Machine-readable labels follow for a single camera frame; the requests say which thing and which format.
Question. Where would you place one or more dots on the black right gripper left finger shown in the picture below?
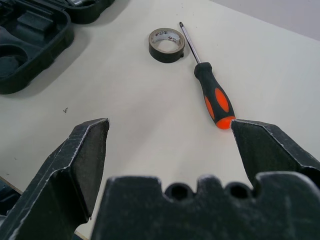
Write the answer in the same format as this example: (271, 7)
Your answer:
(62, 190)

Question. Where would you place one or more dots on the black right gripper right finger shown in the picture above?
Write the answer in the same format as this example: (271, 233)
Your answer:
(275, 152)

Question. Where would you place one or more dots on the black orange Phillips screwdriver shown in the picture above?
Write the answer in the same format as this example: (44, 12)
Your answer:
(212, 82)

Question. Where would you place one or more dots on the black tape roll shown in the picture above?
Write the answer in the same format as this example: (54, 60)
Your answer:
(165, 56)

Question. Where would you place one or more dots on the black tool case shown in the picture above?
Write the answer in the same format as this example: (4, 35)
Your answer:
(37, 50)

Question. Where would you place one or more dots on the silver claw hammer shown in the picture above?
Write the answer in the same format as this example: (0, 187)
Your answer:
(78, 2)

